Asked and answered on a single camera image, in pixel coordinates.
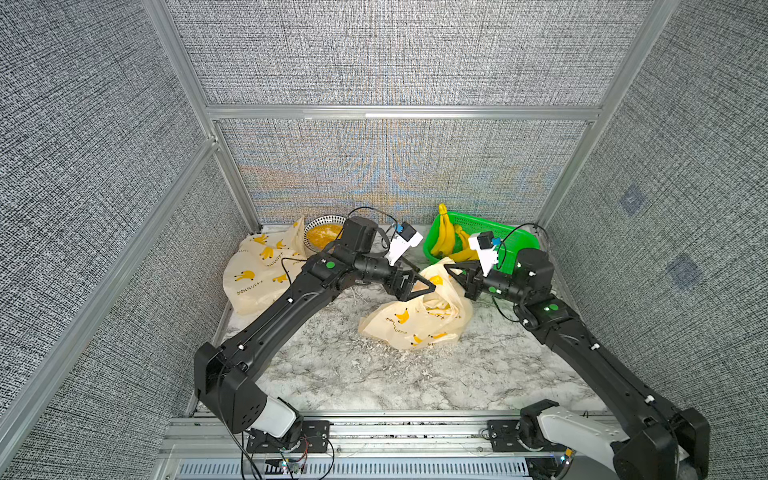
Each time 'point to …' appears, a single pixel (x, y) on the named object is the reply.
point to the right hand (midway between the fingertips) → (448, 259)
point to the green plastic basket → (512, 239)
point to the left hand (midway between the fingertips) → (430, 277)
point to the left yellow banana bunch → (445, 241)
